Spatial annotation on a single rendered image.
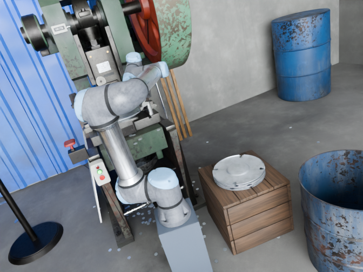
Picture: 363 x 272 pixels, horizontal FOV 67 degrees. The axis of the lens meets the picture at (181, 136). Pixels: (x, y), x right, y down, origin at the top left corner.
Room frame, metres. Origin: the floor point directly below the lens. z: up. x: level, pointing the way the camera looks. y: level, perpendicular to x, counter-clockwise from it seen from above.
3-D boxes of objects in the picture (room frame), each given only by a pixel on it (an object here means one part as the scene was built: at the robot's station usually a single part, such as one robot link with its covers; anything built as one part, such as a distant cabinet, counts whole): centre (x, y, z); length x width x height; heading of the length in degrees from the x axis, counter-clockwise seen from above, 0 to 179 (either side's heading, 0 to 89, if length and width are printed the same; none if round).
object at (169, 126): (1.95, 0.14, 0.45); 0.92 x 0.12 x 0.90; 16
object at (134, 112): (1.62, 0.32, 0.78); 0.29 x 0.29 x 0.01
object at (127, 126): (1.57, 0.31, 0.72); 0.25 x 0.14 x 0.14; 16
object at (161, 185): (0.98, 0.13, 0.62); 0.13 x 0.12 x 0.14; 75
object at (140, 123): (1.74, 0.36, 0.68); 0.45 x 0.30 x 0.06; 106
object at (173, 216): (0.98, 0.12, 0.50); 0.15 x 0.15 x 0.10
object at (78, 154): (1.43, 0.59, 0.62); 0.10 x 0.06 x 0.20; 106
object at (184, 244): (0.98, 0.12, 0.23); 0.18 x 0.18 x 0.45; 6
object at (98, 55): (1.70, 0.34, 1.04); 0.17 x 0.15 x 0.30; 16
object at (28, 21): (1.69, 0.60, 1.31); 0.22 x 0.12 x 0.22; 16
